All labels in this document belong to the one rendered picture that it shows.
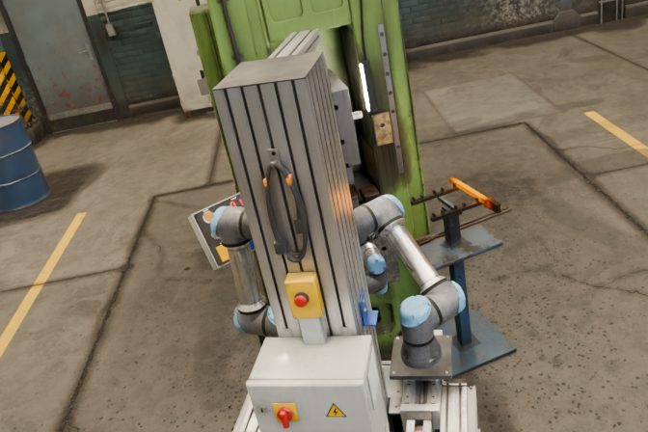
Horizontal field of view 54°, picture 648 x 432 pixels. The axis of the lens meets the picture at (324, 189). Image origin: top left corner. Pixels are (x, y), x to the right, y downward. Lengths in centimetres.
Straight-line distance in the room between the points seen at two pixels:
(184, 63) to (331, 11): 556
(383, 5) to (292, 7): 44
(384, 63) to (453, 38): 617
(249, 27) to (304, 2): 28
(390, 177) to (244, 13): 115
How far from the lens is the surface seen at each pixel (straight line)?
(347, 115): 307
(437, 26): 926
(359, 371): 181
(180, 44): 847
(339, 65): 351
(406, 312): 230
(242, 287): 241
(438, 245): 334
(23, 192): 733
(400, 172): 342
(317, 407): 186
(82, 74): 954
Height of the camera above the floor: 243
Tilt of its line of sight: 25 degrees down
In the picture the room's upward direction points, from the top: 12 degrees counter-clockwise
